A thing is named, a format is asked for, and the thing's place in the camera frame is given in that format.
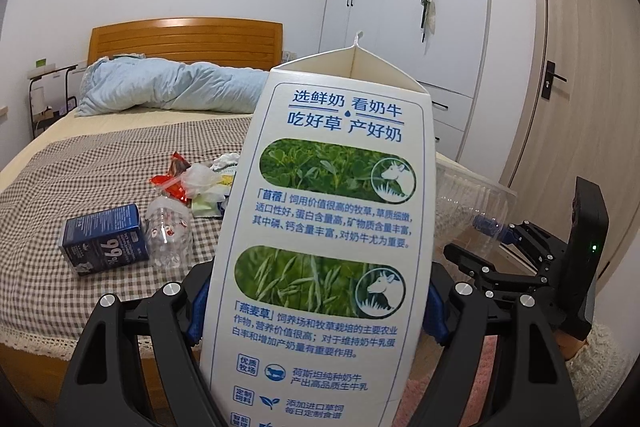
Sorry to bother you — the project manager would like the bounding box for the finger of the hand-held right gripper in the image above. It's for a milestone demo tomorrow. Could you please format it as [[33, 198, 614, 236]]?
[[472, 214, 568, 275], [444, 243, 551, 303]]

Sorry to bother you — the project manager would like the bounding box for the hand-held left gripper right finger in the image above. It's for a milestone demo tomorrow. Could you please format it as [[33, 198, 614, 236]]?
[[402, 262, 583, 427]]

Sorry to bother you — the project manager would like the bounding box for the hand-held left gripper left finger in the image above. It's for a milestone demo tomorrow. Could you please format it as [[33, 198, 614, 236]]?
[[57, 263, 223, 427]]

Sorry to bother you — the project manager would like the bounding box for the clear plastic container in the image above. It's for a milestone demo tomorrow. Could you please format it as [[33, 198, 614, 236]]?
[[434, 161, 518, 258]]

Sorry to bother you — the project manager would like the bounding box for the clear bottle with festive print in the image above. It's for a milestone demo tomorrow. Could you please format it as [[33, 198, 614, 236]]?
[[145, 194, 193, 270]]

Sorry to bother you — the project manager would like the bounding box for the green and white printed packet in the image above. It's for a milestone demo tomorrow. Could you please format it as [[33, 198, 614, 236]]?
[[192, 152, 242, 219]]

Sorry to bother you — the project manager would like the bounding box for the dark blue carton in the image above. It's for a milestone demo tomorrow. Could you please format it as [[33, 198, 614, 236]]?
[[59, 203, 151, 278]]

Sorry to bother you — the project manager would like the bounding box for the clear plastic wrap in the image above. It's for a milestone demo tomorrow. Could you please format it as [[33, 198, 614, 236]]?
[[181, 164, 227, 204]]

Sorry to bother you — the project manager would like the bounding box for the red wrapper with clear window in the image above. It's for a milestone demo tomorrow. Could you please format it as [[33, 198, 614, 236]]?
[[150, 152, 193, 204]]

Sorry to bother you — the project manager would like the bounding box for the white milk carton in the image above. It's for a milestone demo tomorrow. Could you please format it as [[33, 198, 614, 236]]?
[[197, 32, 438, 427]]

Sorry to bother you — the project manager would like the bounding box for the person's right forearm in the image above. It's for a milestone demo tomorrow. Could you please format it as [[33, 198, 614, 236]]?
[[560, 324, 640, 418]]

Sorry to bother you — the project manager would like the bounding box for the brown checkered bed cover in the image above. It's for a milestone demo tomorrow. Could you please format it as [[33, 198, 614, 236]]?
[[0, 112, 266, 363]]

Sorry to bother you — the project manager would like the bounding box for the beige bed sheet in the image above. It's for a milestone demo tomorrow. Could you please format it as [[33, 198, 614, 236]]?
[[35, 104, 261, 145]]

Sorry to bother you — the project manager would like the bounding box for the pale wooden door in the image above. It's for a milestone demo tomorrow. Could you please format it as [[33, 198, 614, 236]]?
[[500, 0, 640, 288]]

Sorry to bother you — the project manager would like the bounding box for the hanging pale pouch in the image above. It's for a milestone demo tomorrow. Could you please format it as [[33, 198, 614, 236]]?
[[419, 0, 439, 42]]

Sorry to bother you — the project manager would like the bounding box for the light blue duvet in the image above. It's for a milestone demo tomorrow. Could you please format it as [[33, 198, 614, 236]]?
[[75, 55, 273, 115]]

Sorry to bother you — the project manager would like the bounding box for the white wardrobe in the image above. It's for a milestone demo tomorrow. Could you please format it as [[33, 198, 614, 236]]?
[[320, 0, 501, 168]]

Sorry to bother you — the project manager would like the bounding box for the black metal bedside rack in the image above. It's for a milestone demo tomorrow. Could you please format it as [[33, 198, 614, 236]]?
[[27, 64, 91, 140]]

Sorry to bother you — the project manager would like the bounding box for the black door handle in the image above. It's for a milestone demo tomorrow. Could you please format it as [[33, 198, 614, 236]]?
[[542, 61, 569, 100]]

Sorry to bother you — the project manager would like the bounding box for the wooden bed frame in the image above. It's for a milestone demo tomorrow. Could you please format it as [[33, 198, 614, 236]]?
[[0, 18, 283, 413]]

